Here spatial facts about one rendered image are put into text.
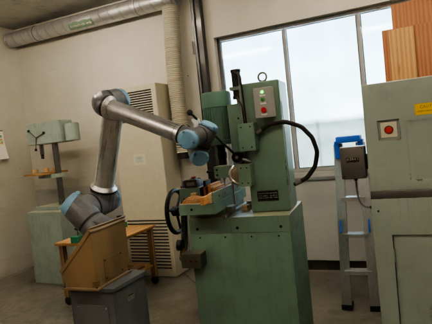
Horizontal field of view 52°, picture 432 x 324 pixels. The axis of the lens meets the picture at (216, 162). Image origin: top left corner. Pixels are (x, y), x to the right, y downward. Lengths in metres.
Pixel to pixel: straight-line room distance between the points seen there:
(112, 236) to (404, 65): 2.44
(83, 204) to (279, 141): 1.11
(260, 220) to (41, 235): 2.78
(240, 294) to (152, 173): 1.92
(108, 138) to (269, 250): 1.05
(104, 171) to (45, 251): 2.29
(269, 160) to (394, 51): 1.60
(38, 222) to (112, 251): 2.34
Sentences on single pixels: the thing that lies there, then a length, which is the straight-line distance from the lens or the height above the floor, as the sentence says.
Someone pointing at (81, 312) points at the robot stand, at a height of 0.41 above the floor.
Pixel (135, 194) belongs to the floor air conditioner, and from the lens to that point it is 4.31.
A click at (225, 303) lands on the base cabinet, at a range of 2.62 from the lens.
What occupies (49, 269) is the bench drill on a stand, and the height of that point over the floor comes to 0.14.
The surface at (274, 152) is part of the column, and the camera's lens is 2.46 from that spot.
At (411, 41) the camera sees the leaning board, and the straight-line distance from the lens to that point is 3.70.
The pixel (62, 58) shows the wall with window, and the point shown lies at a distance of 5.22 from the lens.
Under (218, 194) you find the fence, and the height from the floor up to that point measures 0.93.
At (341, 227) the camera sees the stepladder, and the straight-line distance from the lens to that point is 3.17.
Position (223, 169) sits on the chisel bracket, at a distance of 2.63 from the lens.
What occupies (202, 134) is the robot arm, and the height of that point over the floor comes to 1.26.
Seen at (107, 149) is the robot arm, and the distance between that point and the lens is 2.49.
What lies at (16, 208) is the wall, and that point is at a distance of 5.41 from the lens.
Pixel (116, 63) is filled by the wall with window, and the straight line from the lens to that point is 4.76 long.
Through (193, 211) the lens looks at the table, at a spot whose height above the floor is 0.86.
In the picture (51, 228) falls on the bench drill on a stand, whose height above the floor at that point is 0.55.
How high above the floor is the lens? 1.24
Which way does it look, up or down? 3 degrees down
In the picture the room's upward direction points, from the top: 6 degrees counter-clockwise
